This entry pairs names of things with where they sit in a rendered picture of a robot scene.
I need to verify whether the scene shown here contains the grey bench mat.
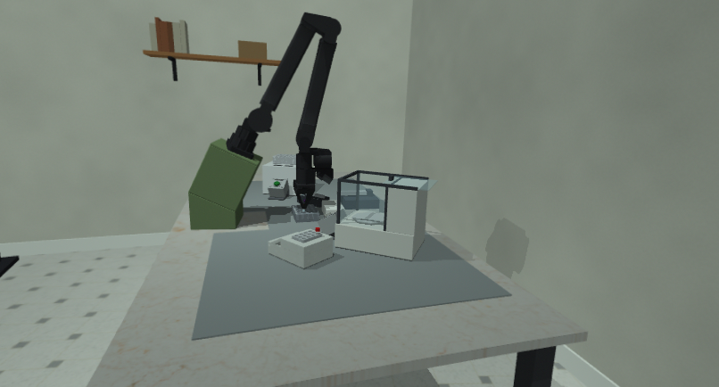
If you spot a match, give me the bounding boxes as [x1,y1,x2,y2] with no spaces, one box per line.
[192,181,512,341]

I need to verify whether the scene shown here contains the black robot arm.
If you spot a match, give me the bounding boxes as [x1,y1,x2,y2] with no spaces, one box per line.
[226,12,342,184]

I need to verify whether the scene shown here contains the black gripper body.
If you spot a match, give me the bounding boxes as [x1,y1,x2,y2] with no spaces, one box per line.
[293,168,315,192]

